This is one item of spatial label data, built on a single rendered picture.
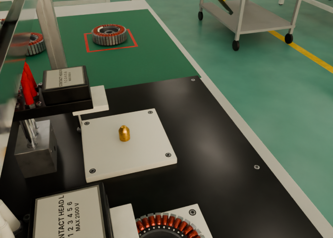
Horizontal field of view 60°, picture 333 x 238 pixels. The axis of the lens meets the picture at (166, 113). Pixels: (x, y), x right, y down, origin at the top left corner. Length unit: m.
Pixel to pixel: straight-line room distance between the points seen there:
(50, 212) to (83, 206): 0.03
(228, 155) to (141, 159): 0.15
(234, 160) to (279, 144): 1.27
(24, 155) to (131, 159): 0.16
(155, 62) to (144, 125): 0.33
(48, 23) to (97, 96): 0.20
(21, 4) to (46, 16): 0.25
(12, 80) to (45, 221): 0.12
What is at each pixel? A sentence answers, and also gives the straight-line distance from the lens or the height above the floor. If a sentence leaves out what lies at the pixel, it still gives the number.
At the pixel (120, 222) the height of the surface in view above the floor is 0.88.
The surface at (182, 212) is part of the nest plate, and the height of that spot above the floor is 0.78.
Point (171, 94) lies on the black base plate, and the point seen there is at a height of 0.77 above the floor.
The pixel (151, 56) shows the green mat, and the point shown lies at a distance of 0.88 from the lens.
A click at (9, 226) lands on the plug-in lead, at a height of 0.93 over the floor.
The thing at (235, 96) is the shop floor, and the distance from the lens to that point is 2.10.
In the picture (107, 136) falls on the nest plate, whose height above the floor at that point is 0.78.
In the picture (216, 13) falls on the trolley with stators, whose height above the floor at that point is 0.19.
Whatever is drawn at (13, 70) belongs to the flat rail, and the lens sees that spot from 0.25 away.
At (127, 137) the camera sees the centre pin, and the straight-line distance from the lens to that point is 0.52.
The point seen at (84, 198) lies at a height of 0.92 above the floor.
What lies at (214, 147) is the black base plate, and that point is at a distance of 0.53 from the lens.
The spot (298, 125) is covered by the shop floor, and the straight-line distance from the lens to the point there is 1.97.
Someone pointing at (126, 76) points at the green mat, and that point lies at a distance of 0.78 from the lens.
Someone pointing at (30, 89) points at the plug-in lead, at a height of 0.92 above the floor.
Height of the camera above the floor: 1.13
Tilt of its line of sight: 37 degrees down
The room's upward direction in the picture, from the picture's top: straight up
